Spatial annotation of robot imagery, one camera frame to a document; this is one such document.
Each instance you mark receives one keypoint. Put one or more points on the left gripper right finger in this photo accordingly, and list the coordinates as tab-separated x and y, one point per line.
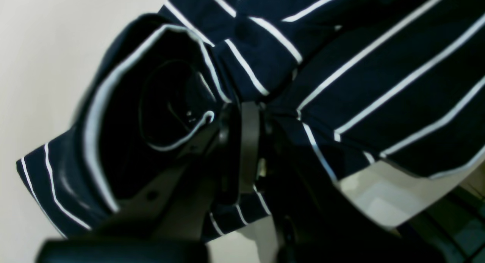
315	223

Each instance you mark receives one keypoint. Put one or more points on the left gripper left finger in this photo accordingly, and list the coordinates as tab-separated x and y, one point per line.
164	221

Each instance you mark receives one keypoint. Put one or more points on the navy white striped T-shirt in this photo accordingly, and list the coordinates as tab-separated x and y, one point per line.
351	82

